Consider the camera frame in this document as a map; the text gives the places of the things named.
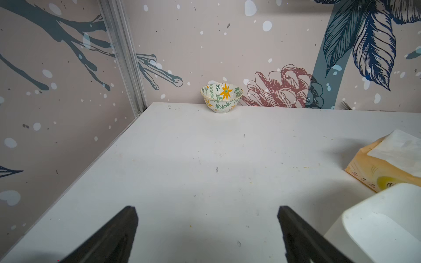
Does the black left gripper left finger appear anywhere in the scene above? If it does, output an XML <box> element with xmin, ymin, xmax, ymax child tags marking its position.
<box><xmin>61</xmin><ymin>206</ymin><xmax>139</xmax><ymax>263</ymax></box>

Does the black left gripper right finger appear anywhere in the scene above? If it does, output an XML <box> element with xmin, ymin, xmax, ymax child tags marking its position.
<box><xmin>277</xmin><ymin>206</ymin><xmax>351</xmax><ymax>263</ymax></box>

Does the white tissue box base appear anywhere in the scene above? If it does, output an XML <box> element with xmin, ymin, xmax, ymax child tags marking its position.
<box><xmin>324</xmin><ymin>183</ymin><xmax>421</xmax><ymax>263</ymax></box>

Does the floral ceramic bowl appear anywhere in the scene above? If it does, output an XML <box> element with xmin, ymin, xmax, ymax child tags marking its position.
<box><xmin>200</xmin><ymin>83</ymin><xmax>243</xmax><ymax>114</ymax></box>

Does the aluminium frame post left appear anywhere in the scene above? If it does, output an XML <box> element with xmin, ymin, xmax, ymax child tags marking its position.
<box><xmin>99</xmin><ymin>0</ymin><xmax>146</xmax><ymax>117</ymax></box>

